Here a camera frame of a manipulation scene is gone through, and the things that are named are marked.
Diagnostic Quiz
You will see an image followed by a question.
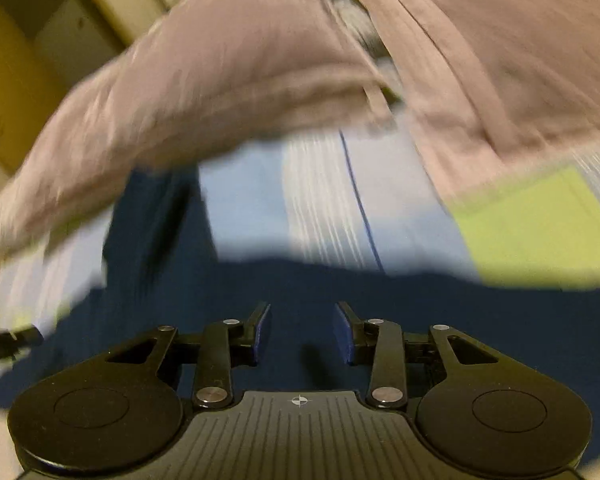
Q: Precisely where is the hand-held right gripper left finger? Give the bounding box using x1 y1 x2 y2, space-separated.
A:
105 301 272 409

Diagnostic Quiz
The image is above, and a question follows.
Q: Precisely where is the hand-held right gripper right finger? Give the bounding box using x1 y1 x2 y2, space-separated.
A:
333 301 499 409

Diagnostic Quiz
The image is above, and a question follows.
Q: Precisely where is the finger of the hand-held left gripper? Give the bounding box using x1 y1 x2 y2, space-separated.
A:
0 325 44 362

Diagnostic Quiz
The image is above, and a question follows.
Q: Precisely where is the dark blue garment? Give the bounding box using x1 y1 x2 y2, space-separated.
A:
0 167 600 466

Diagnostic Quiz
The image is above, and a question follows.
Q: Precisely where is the checked bed sheet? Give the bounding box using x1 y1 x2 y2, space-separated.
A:
0 125 600 331

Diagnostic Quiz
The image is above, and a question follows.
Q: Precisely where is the mauve quilt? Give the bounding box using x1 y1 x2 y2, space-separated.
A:
0 0 600 256

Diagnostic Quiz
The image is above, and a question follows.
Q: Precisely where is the cream wardrobe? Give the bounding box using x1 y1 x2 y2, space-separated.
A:
0 0 211 176

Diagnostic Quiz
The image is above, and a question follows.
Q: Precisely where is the striped grey cloth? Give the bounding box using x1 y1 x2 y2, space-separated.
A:
322 0 396 61

